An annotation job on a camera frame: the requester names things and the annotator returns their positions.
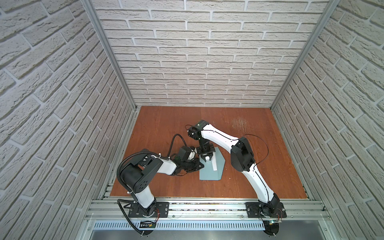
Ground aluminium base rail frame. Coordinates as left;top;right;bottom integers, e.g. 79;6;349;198
76;194;340;240

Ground pink white letter card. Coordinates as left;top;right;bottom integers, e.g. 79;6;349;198
211;152;218;171

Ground right aluminium corner post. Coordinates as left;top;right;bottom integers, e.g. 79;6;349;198
270;0;340;111

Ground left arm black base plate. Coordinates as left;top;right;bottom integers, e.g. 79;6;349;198
128;201;170;218

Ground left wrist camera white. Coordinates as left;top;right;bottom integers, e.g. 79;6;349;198
188;146;197;161

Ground small circuit board left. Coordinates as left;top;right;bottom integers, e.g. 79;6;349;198
140;221;157;229

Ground aluminium corner post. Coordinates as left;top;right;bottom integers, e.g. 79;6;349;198
82;0;137;111
270;0;340;111

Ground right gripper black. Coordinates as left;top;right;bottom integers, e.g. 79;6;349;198
196;140;215;161

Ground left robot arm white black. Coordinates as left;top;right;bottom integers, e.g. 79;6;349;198
117;146;205;217

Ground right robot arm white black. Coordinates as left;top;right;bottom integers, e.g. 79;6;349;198
188;120;287;219

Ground left aluminium corner post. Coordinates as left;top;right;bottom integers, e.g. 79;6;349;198
82;0;137;111

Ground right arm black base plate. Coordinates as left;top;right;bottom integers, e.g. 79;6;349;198
246;202;287;219

